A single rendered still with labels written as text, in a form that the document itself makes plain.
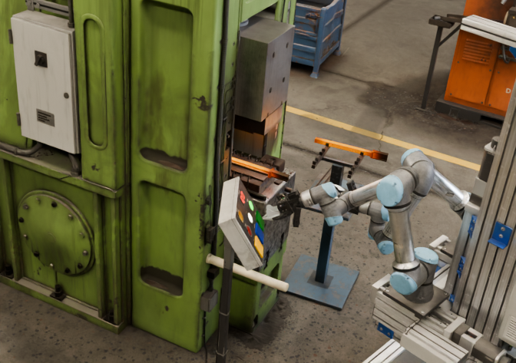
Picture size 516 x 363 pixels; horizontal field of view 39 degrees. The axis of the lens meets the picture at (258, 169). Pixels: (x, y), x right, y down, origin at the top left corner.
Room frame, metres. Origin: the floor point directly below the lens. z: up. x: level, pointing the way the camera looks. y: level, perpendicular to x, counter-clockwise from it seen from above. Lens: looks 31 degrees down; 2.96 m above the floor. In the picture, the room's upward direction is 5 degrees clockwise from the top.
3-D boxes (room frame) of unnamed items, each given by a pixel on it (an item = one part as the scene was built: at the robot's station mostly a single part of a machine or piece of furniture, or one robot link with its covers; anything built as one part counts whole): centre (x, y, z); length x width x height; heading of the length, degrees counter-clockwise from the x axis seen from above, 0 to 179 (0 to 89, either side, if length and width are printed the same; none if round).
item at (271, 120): (3.36, 0.14, 1.32); 0.42 x 0.20 x 0.10; 66
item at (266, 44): (3.40, 0.12, 1.56); 0.42 x 0.39 x 0.40; 66
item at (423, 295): (2.65, -0.77, 0.87); 0.15 x 0.15 x 0.10
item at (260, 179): (3.36, 0.14, 0.96); 0.42 x 0.20 x 0.09; 66
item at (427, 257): (2.64, -0.77, 0.98); 0.13 x 0.12 x 0.14; 143
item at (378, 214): (3.05, -0.62, 0.98); 0.11 x 0.08 x 0.09; 66
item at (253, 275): (2.92, 0.00, 0.62); 0.44 x 0.05 x 0.05; 66
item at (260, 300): (3.41, 0.12, 0.23); 0.55 x 0.37 x 0.47; 66
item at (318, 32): (7.49, -0.09, 0.36); 1.20 x 0.80 x 0.72; 69
